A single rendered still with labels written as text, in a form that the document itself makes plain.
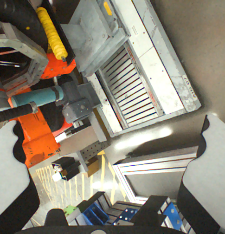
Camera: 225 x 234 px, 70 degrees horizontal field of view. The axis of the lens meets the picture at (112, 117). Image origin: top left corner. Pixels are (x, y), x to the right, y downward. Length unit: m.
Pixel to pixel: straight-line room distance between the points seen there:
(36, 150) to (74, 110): 0.37
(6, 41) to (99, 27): 0.57
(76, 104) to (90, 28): 0.49
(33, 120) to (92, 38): 0.68
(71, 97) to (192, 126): 0.83
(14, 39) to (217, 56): 0.87
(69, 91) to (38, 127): 0.34
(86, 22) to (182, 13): 0.55
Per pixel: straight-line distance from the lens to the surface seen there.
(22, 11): 0.73
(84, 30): 1.16
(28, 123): 1.27
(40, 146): 1.25
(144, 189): 1.31
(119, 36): 1.07
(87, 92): 1.48
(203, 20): 1.00
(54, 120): 1.55
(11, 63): 1.00
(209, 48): 0.98
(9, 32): 0.67
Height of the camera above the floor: 0.95
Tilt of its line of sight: 40 degrees down
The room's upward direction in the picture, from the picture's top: 116 degrees counter-clockwise
